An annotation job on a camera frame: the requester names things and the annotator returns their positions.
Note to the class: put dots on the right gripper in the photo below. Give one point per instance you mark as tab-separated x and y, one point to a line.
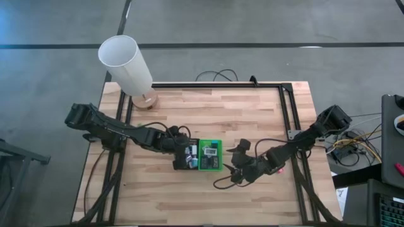
252	167

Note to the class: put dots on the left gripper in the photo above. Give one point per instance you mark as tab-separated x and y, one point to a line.
175	143

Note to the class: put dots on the teal wall charger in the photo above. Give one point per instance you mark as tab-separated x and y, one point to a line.
194	162

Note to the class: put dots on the large white wall charger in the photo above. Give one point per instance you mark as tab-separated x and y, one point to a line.
194	149

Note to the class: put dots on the purple white block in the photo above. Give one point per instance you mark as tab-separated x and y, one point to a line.
208	151

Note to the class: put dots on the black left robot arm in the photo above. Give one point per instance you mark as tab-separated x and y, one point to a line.
104	126

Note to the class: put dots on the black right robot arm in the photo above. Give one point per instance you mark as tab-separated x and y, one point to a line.
315	132

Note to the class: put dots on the green plastic basket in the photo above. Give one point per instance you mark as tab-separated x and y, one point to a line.
220	154

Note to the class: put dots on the black plastic basket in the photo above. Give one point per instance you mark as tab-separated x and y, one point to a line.
193	141

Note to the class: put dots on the black power brick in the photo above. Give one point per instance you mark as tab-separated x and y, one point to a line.
342	153

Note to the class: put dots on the white paper sheet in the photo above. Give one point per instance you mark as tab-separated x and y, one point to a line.
341	195

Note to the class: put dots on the white shade wooden table lamp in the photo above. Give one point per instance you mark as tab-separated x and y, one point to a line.
126	66

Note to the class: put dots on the black side desk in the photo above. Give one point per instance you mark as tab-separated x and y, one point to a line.
389	148

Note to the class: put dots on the black backlit keyboard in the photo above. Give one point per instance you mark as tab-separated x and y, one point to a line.
391	211

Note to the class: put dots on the grey metal stand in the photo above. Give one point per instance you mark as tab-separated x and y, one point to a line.
19	156

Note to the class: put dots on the white yellow desk object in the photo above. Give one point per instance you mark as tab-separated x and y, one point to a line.
400	123

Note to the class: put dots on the pink white wall charger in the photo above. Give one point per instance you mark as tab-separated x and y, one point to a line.
280	171

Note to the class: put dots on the black aluminium rig frame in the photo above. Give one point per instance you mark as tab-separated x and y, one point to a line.
221	85

